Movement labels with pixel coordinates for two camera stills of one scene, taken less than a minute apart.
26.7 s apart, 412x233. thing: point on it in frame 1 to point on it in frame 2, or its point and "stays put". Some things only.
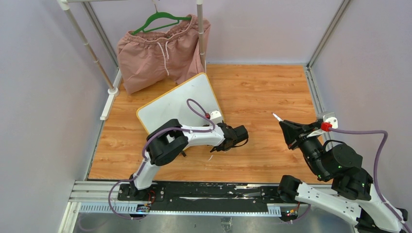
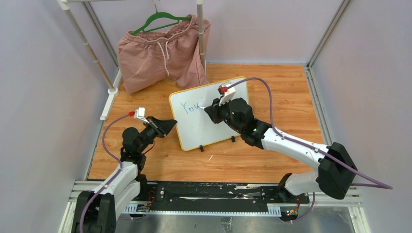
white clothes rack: x=113 y=90 stays put
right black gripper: x=294 y=132 to x=214 y=111
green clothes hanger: x=162 y=13 stays put
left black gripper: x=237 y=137 to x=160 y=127
